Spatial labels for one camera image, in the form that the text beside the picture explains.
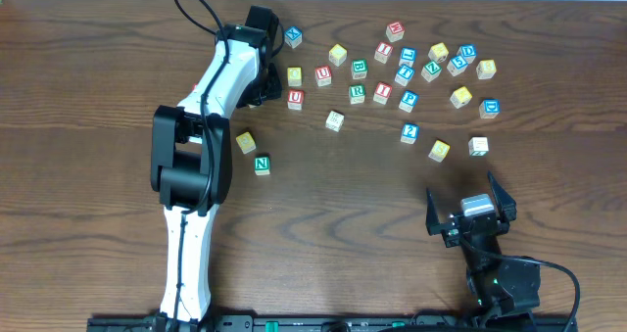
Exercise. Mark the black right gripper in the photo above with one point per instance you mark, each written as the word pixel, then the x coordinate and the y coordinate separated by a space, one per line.
pixel 471 224

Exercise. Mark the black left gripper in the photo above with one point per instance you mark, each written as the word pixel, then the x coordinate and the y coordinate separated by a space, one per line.
pixel 267 91

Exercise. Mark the red u block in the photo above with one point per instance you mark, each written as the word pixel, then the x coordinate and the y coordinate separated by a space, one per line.
pixel 295 99
pixel 323 75

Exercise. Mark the green N block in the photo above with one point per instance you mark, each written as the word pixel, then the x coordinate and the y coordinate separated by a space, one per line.
pixel 262 165

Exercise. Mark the green R block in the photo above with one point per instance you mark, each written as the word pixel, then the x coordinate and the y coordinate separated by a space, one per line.
pixel 356 93

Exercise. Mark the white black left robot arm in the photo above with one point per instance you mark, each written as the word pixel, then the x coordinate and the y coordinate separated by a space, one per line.
pixel 191 159

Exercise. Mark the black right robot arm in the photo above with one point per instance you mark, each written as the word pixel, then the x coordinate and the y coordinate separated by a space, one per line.
pixel 502 287

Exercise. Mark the yellow O block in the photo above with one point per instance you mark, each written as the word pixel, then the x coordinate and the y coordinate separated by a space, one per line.
pixel 294 76

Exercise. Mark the blue X block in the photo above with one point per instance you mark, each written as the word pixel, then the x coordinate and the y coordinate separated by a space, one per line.
pixel 293 37

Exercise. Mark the yellow block left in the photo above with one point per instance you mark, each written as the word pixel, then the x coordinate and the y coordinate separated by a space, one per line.
pixel 246 142

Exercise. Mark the white green block right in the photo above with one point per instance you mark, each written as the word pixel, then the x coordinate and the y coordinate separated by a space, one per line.
pixel 478 146

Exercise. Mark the yellow S block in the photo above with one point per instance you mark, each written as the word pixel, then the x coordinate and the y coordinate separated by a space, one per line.
pixel 439 151

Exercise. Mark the yellow block top middle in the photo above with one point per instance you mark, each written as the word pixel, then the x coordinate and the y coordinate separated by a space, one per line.
pixel 337 55

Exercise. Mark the plain white wooden block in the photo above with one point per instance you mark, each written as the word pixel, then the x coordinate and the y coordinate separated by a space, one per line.
pixel 334 121

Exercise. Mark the green B block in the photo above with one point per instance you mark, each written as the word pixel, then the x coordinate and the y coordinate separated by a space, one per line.
pixel 359 69

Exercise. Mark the blue 2 block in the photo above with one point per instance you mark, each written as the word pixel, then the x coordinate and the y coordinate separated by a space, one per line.
pixel 409 133

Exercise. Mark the blue D block lower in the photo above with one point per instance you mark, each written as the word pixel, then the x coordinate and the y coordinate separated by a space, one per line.
pixel 489 108

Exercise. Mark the blue d block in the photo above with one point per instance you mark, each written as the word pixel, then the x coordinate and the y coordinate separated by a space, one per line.
pixel 489 108
pixel 467 52

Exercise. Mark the red I block lower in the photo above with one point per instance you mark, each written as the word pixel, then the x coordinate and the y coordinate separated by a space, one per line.
pixel 382 93

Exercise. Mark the red i block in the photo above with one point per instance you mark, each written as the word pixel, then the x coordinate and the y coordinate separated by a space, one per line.
pixel 383 52
pixel 382 93

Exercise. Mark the red I block upper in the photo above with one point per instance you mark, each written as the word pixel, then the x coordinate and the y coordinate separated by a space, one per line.
pixel 383 52

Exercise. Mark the blue P block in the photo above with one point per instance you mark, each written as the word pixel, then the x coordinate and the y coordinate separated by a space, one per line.
pixel 408 101

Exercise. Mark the blue T block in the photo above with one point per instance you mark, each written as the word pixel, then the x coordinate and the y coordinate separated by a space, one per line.
pixel 404 75

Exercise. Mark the red H block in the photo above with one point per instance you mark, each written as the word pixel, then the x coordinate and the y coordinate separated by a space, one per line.
pixel 395 31

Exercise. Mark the blue L block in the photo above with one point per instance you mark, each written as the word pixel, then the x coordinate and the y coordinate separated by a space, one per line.
pixel 407 56

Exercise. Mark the yellow 8 block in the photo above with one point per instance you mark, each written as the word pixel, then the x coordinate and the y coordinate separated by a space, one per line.
pixel 486 69

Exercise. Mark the green Z block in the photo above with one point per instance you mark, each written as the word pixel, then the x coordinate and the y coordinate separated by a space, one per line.
pixel 430 71

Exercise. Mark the blue S block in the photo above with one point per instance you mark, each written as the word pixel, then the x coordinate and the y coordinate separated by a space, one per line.
pixel 457 65

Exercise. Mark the blue D block upper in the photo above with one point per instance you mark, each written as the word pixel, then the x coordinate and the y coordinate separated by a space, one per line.
pixel 467 52

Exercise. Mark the yellow block upper right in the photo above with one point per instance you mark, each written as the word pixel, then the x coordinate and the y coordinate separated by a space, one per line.
pixel 438 53

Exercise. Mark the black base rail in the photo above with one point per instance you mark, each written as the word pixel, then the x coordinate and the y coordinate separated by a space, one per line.
pixel 247 323

